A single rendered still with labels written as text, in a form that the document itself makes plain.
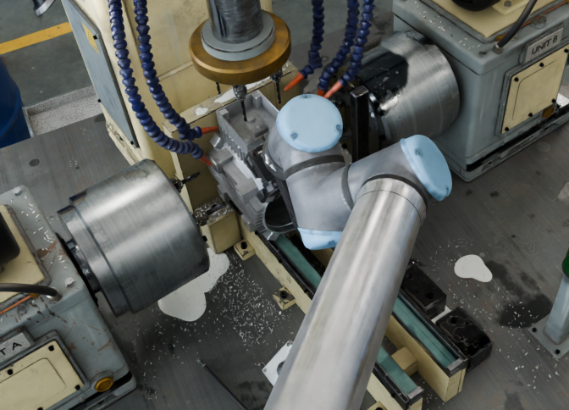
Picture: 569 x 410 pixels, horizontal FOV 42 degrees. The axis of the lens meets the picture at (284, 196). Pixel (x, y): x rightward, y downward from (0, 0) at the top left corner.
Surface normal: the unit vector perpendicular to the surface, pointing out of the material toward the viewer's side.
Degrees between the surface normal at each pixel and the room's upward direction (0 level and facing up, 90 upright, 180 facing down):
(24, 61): 0
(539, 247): 0
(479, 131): 89
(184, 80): 90
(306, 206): 49
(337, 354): 19
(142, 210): 24
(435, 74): 39
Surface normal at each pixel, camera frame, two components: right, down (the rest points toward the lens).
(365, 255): 0.00, -0.76
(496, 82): 0.55, 0.60
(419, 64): 0.18, -0.28
